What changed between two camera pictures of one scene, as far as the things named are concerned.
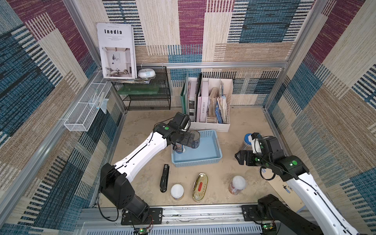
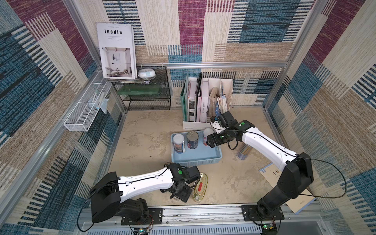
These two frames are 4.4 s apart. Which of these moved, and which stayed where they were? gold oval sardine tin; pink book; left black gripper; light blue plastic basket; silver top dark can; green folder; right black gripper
Moved: left black gripper; right black gripper
Stayed: light blue plastic basket; gold oval sardine tin; green folder; silver top dark can; pink book
